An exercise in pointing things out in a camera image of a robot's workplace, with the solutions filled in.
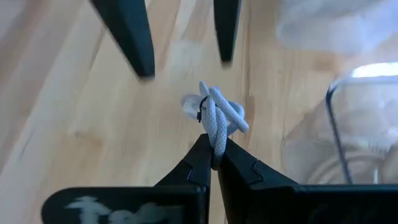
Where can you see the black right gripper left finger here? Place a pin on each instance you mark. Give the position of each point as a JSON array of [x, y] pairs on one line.
[[186, 186]]

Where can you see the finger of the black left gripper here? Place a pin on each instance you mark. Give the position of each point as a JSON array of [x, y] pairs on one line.
[[227, 28], [130, 34]]

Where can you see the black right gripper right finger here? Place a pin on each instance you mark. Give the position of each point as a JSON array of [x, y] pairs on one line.
[[264, 199]]

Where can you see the large clear plastic bin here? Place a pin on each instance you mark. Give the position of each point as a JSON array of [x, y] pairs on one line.
[[367, 102]]

